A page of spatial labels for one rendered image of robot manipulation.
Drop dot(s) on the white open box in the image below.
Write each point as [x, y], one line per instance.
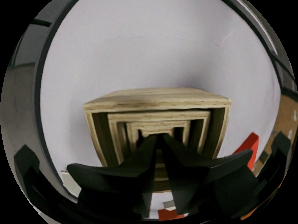
[69, 183]

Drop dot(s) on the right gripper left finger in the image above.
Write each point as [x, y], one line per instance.
[133, 178]

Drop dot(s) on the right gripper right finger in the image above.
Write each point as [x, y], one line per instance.
[189, 172]

